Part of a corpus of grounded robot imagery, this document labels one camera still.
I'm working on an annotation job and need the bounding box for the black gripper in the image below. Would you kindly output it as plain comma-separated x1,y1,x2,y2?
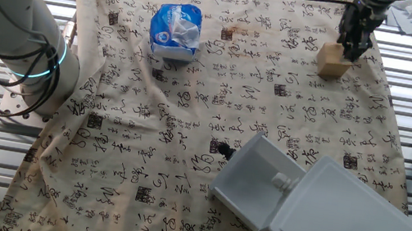
333,0,387,67

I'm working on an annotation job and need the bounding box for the light wooden cube block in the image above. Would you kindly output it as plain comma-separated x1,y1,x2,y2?
313,40,356,83

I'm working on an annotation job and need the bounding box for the black drawer knob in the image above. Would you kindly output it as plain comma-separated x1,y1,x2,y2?
215,141,238,163

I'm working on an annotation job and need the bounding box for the blue tissue pack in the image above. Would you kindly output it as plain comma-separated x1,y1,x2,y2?
144,0,206,64

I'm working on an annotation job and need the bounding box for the beige calligraphy print cloth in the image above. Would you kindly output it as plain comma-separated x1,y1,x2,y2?
0,0,412,231

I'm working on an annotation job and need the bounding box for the black looped cable bundle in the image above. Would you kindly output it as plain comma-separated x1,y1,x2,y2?
0,0,73,126

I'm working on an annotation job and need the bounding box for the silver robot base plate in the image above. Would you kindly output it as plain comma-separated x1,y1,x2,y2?
0,89,59,132

